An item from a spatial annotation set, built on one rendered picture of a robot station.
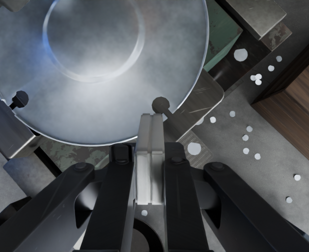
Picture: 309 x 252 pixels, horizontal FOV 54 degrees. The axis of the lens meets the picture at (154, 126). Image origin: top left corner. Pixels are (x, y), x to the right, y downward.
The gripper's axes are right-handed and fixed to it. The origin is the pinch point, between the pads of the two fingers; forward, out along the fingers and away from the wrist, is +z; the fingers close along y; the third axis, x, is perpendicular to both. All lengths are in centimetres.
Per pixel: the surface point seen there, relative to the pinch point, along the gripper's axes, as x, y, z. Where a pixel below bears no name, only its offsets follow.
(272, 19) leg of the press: 8.3, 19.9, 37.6
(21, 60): 3.1, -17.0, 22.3
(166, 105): -2.1, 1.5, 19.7
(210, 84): 0.4, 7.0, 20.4
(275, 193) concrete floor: -52, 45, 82
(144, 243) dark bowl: -71, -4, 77
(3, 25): 7.3, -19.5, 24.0
